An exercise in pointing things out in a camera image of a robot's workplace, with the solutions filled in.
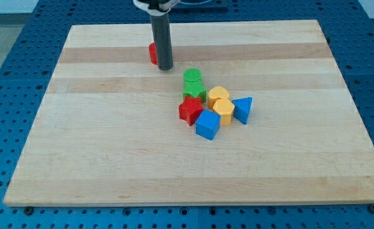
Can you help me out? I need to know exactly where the red star block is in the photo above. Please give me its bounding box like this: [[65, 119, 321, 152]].
[[179, 96, 204, 126]]

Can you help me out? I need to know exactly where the yellow hexagon block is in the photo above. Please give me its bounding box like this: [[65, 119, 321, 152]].
[[212, 99, 235, 126]]

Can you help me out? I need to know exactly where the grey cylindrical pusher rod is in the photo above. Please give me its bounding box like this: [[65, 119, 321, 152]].
[[150, 13, 174, 71]]

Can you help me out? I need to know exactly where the green circle block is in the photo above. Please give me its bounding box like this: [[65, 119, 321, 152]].
[[183, 68, 202, 83]]

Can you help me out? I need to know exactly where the light wooden board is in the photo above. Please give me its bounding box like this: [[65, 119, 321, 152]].
[[4, 20, 374, 207]]

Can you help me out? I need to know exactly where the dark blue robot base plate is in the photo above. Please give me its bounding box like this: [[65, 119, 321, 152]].
[[172, 0, 229, 10]]

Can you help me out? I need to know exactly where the green star block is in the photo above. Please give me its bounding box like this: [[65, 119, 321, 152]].
[[183, 81, 207, 103]]

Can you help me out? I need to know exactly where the blue cube block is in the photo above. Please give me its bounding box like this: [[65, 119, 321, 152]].
[[195, 109, 221, 140]]

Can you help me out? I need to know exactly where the yellow heart block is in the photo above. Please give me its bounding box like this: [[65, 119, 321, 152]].
[[208, 85, 230, 109]]

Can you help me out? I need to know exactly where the red circle block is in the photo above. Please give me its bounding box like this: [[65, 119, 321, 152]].
[[148, 43, 158, 65]]

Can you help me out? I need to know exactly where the blue triangle block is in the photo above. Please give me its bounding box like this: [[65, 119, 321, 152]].
[[232, 97, 253, 125]]

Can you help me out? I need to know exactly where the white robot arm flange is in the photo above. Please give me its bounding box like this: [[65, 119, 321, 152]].
[[133, 0, 180, 17]]

